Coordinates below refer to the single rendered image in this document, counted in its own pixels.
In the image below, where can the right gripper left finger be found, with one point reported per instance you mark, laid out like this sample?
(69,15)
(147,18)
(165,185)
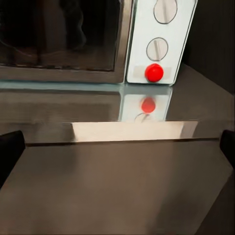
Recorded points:
(12,146)

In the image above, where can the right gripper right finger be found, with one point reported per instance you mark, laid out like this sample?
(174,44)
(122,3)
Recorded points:
(227,145)

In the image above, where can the microwave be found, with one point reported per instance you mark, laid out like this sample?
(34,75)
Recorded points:
(94,42)

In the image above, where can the fridge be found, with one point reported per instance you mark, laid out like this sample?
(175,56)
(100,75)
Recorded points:
(210,50)

